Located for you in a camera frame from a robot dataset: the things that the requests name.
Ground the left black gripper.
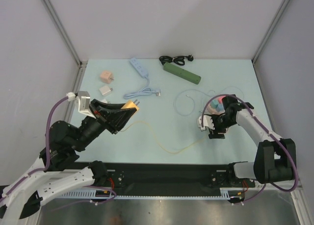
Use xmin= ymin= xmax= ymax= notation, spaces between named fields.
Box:
xmin=73 ymin=98 xmax=138 ymax=151

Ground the small yellow orange adapter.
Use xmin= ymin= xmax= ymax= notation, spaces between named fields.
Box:
xmin=121 ymin=100 xmax=139 ymax=112

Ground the pink round socket hub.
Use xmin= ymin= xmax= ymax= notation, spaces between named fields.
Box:
xmin=207 ymin=104 xmax=224 ymax=115

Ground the yellow thin charging cable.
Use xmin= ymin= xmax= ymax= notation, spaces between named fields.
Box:
xmin=120 ymin=121 xmax=209 ymax=155

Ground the red pink cube charger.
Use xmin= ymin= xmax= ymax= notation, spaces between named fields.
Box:
xmin=217 ymin=96 xmax=224 ymax=103

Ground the white Honor charger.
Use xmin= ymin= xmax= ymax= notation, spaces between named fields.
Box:
xmin=99 ymin=86 xmax=113 ymax=97

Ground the pink deer cube socket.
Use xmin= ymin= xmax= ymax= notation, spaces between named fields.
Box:
xmin=100 ymin=71 xmax=114 ymax=84

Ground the green power strip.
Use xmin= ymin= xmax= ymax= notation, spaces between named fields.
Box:
xmin=163 ymin=63 xmax=201 ymax=84

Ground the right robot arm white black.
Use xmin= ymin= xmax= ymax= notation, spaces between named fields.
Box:
xmin=198 ymin=95 xmax=298 ymax=189

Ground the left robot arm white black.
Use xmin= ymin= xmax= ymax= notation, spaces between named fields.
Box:
xmin=0 ymin=94 xmax=139 ymax=225

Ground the light blue cube charger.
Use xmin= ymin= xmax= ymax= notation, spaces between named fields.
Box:
xmin=210 ymin=99 xmax=219 ymax=109

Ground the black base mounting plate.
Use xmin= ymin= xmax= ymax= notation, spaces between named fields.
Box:
xmin=105 ymin=163 xmax=255 ymax=190

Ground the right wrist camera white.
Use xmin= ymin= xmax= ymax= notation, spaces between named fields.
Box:
xmin=197 ymin=115 xmax=215 ymax=131

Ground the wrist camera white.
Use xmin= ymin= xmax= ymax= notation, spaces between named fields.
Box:
xmin=197 ymin=115 xmax=215 ymax=131
xmin=66 ymin=91 xmax=95 ymax=118

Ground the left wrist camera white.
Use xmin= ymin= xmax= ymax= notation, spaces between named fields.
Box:
xmin=66 ymin=91 xmax=95 ymax=118

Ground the white thin USB cable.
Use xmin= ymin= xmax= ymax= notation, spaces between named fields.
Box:
xmin=173 ymin=85 xmax=246 ymax=117

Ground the left aluminium frame post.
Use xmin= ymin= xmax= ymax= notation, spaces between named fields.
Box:
xmin=35 ymin=0 xmax=88 ymax=69

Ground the aluminium frame post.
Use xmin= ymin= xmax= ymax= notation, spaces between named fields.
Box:
xmin=251 ymin=0 xmax=296 ymax=64
xmin=35 ymin=0 xmax=88 ymax=69

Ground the grey cable duct rail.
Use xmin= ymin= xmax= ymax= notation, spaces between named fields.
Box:
xmin=58 ymin=185 xmax=245 ymax=201

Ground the black power cable with plug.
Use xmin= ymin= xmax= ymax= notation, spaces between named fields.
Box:
xmin=158 ymin=53 xmax=194 ymax=66

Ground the right aluminium frame post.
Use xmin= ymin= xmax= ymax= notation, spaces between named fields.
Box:
xmin=251 ymin=0 xmax=296 ymax=64

